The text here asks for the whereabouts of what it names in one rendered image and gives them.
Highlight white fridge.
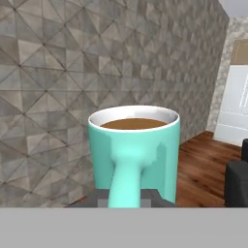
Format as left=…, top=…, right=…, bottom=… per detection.
left=212, top=64, right=248, bottom=147

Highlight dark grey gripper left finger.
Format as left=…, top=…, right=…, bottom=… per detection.
left=67, top=188, right=111, bottom=208

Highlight turquoise coffee mug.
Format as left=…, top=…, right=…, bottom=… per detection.
left=87, top=105, right=181, bottom=208

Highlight tan wall cupboard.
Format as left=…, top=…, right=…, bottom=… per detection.
left=230, top=38, right=248, bottom=66

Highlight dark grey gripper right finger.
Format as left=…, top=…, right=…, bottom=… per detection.
left=139, top=188, right=177, bottom=208

